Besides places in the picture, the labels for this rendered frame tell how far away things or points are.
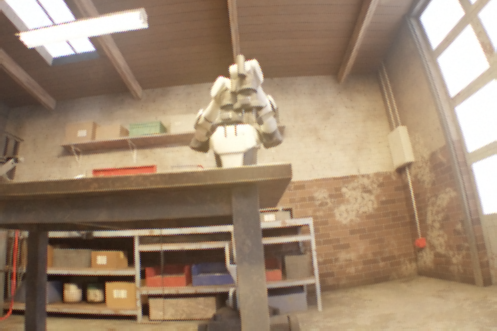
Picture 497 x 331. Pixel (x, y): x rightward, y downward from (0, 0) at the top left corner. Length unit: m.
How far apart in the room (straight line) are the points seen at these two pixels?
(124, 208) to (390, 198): 3.22
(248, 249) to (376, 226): 2.86
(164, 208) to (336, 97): 3.28
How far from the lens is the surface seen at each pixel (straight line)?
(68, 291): 3.23
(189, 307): 2.69
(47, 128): 4.69
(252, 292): 0.85
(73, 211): 1.05
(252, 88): 1.18
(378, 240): 3.60
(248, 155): 1.62
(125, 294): 2.89
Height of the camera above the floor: 0.67
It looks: 18 degrees up
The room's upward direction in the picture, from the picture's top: 5 degrees counter-clockwise
